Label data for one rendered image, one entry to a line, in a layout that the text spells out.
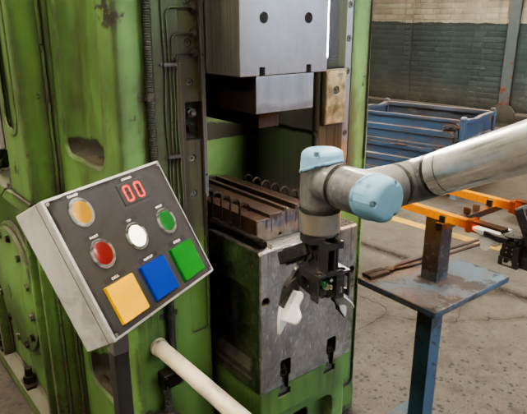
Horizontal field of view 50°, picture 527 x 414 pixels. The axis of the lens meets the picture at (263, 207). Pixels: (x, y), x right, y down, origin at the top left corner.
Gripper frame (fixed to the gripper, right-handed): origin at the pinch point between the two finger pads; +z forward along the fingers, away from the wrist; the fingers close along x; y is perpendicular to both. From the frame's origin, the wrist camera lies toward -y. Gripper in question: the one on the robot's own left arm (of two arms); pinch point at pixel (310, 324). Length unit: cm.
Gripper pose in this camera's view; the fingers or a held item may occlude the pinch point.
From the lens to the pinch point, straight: 113.3
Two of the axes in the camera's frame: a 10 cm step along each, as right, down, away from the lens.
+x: 8.8, -1.5, 4.6
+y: 4.8, 2.7, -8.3
